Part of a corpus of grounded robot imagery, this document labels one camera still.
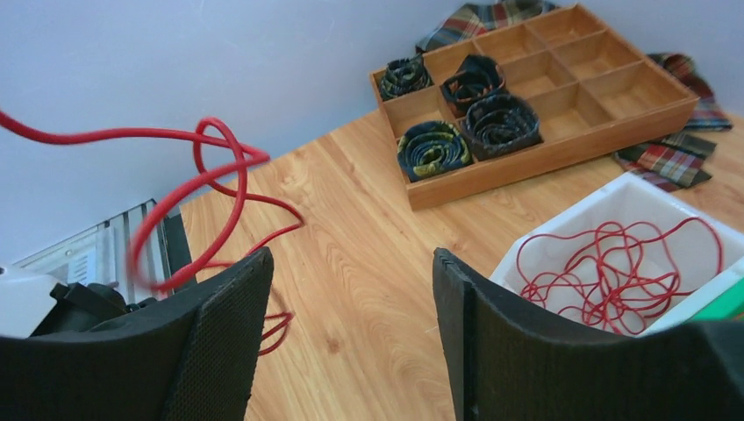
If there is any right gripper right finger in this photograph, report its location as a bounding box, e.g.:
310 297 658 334
433 248 743 420

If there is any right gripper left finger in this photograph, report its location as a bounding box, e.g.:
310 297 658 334
1 247 274 420

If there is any red wire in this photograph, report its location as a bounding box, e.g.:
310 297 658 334
514 217 726 337
0 110 305 358

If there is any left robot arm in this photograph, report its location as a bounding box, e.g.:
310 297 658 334
1 266 156 339

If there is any white plastic bin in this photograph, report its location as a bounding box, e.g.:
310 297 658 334
490 174 743 336

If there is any green plastic bin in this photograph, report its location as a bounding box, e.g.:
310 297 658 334
690 279 744 321

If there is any orange wooden compartment tray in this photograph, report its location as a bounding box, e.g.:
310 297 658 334
378 4 698 210

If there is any plaid cloth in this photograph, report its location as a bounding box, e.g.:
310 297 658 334
415 1 733 192

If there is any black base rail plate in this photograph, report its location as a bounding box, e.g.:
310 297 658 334
161 214 192 276

